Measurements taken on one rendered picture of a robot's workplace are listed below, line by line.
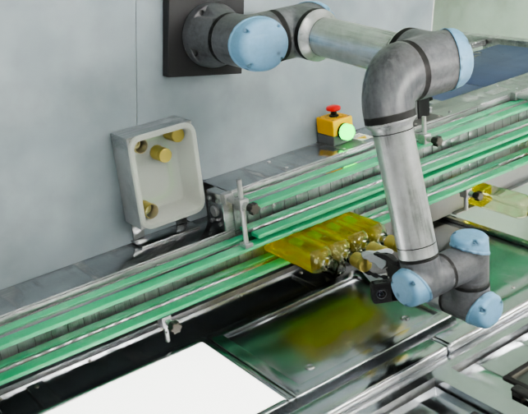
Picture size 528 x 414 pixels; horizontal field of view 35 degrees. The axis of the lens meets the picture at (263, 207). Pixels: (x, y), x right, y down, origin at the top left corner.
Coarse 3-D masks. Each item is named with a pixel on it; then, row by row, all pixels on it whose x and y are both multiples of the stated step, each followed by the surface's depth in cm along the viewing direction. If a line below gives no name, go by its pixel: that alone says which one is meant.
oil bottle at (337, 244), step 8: (304, 232) 205; (312, 232) 204; (320, 232) 204; (328, 232) 203; (320, 240) 200; (328, 240) 199; (336, 240) 199; (344, 240) 199; (336, 248) 196; (344, 248) 197; (336, 256) 197
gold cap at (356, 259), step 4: (356, 252) 194; (352, 256) 193; (356, 256) 193; (360, 256) 192; (352, 260) 193; (356, 260) 192; (360, 260) 191; (364, 260) 191; (368, 260) 191; (352, 264) 194; (356, 264) 192; (360, 264) 190; (364, 264) 191; (368, 264) 191; (356, 268) 192; (360, 268) 191; (364, 268) 191; (368, 268) 192; (364, 272) 192
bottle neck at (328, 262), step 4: (328, 256) 194; (324, 260) 193; (328, 260) 193; (332, 260) 192; (336, 260) 192; (324, 264) 193; (328, 264) 192; (332, 264) 191; (336, 264) 190; (340, 264) 190; (344, 264) 191; (324, 268) 194; (328, 268) 192; (332, 268) 191; (336, 268) 190; (340, 268) 192; (344, 268) 191; (336, 272) 190; (340, 272) 191
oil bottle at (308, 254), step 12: (288, 240) 202; (300, 240) 201; (312, 240) 200; (276, 252) 206; (288, 252) 202; (300, 252) 197; (312, 252) 194; (324, 252) 194; (300, 264) 199; (312, 264) 195
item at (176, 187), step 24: (168, 144) 199; (192, 144) 195; (144, 168) 197; (168, 168) 201; (192, 168) 198; (144, 192) 198; (168, 192) 203; (192, 192) 202; (144, 216) 192; (168, 216) 197
